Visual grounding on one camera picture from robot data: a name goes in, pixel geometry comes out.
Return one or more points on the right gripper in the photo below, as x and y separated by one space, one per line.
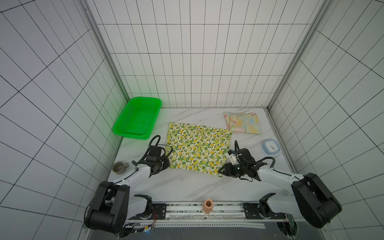
227 170

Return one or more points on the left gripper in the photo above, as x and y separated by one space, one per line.
163 162

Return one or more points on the green lemon print skirt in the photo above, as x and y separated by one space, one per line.
198 148

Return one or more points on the pastel floral skirt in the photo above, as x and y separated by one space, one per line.
247 123

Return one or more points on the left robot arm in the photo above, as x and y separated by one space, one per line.
113 203

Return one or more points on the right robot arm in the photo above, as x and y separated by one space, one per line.
308 197

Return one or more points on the blue rimmed container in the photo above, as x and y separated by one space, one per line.
271 147

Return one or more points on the grey ceramic mug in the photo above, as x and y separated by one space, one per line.
119 168

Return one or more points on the green plastic basket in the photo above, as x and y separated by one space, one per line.
138 118

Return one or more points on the left electronics board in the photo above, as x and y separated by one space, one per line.
130 229

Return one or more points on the electronics board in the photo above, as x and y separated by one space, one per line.
288 227
130 229

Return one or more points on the right electronics board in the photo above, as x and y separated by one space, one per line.
288 227

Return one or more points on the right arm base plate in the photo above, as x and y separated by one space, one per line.
257 211

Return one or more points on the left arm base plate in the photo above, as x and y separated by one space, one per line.
158 212

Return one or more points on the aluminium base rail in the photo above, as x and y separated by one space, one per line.
190 214

